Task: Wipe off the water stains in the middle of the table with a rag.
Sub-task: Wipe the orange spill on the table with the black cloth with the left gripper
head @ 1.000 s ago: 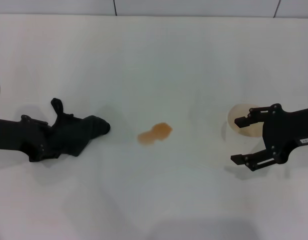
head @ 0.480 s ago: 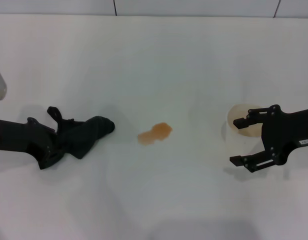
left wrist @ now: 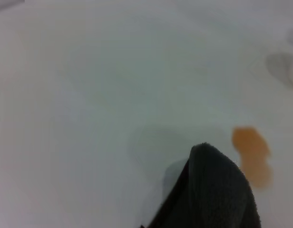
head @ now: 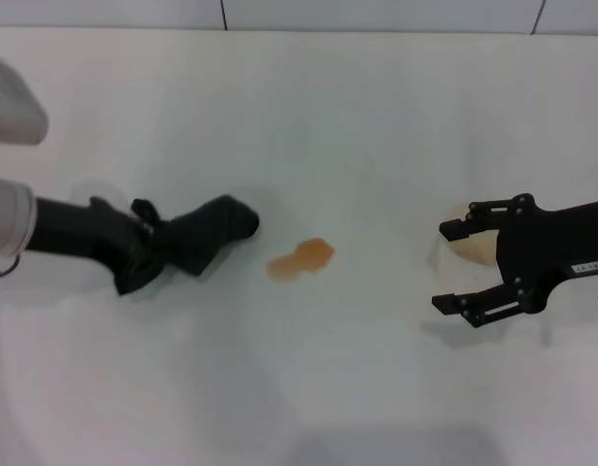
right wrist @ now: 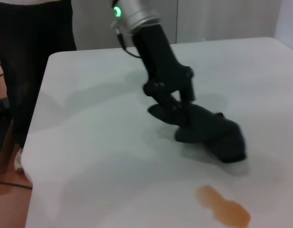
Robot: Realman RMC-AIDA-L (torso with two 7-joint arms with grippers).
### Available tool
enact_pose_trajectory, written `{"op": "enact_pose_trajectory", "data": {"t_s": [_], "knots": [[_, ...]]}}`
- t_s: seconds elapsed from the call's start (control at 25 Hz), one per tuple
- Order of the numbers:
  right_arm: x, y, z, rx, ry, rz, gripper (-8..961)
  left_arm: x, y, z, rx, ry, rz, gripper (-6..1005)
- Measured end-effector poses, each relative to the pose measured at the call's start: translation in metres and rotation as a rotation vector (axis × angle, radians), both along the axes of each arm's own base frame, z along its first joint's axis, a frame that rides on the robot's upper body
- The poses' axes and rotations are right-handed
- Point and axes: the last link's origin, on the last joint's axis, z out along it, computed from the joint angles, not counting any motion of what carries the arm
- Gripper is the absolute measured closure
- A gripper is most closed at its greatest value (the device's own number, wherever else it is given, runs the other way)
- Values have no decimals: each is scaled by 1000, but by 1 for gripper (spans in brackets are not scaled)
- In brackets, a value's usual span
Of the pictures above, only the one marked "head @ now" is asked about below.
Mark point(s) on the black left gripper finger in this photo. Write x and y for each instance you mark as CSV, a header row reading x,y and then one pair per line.
x,y
146,216

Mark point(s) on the dark blue rag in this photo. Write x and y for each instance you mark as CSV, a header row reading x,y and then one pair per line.
x,y
207,238

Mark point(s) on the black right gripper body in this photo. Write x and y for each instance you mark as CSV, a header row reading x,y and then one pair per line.
x,y
546,247

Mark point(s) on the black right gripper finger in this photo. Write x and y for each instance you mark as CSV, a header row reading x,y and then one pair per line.
x,y
483,306
483,218

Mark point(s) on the white paper cup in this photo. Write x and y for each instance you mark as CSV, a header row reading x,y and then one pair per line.
x,y
469,262

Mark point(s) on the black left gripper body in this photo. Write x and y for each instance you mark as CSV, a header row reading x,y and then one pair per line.
x,y
80,228

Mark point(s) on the brown liquid stain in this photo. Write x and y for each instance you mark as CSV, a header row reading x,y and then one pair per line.
x,y
299,262

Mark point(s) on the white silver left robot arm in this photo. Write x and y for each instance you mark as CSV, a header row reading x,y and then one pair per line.
x,y
8,218

